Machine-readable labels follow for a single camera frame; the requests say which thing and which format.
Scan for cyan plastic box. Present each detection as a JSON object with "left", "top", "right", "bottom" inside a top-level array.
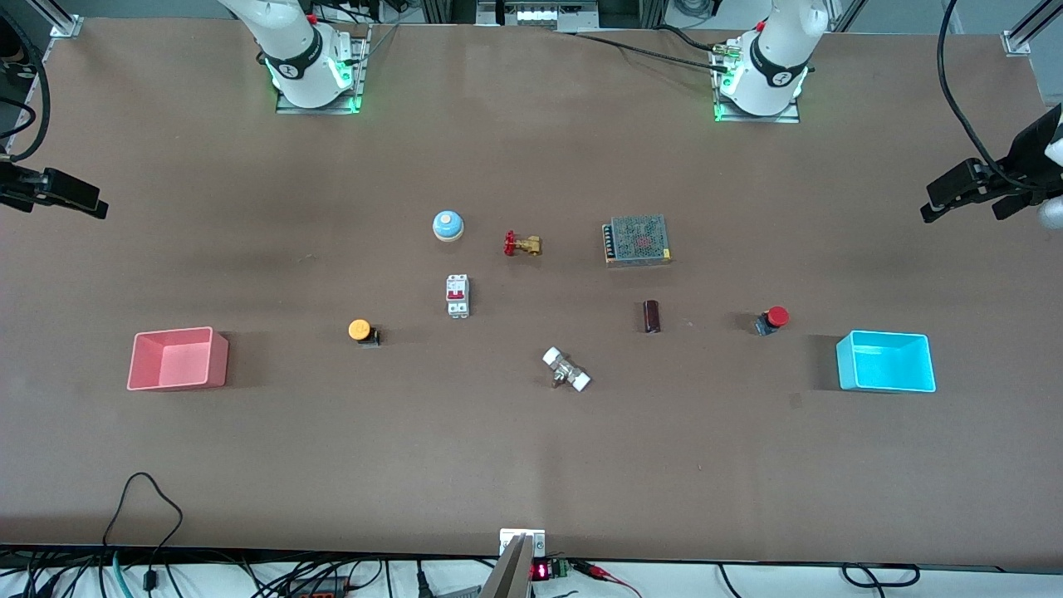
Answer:
[{"left": 835, "top": 330, "right": 938, "bottom": 394}]

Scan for pink plastic box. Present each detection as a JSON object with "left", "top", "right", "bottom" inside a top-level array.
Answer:
[{"left": 126, "top": 326, "right": 230, "bottom": 392}]

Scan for metal mesh power supply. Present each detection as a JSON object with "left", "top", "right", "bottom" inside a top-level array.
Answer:
[{"left": 602, "top": 214, "right": 673, "bottom": 267}]

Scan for silver valve white caps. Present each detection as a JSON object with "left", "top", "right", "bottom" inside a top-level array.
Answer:
[{"left": 541, "top": 346, "right": 592, "bottom": 394}]

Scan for grey control box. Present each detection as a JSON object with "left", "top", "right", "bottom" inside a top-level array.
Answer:
[{"left": 476, "top": 0, "right": 600, "bottom": 32}]

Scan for red alligator clip lead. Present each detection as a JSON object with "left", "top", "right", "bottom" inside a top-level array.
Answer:
[{"left": 573, "top": 561, "right": 644, "bottom": 598}]

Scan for aluminium frame post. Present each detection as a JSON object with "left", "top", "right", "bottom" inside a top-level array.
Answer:
[
  {"left": 32, "top": 0, "right": 85, "bottom": 39},
  {"left": 1001, "top": 0, "right": 1063, "bottom": 57}
]

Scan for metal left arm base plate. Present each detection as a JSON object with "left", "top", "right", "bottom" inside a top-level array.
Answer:
[{"left": 713, "top": 46, "right": 801, "bottom": 125}]

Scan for black looped table cable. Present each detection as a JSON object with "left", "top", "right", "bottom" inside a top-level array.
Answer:
[{"left": 101, "top": 472, "right": 184, "bottom": 591}]

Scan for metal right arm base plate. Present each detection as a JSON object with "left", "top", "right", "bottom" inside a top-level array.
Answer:
[{"left": 275, "top": 32, "right": 371, "bottom": 115}]

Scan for black base power cable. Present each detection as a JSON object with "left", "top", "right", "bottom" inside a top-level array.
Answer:
[{"left": 573, "top": 25, "right": 733, "bottom": 74}]

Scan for black cable loop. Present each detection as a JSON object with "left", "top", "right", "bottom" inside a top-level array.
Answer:
[{"left": 841, "top": 563, "right": 921, "bottom": 590}]

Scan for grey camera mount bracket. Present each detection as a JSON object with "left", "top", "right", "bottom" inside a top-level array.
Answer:
[{"left": 478, "top": 528, "right": 548, "bottom": 598}]

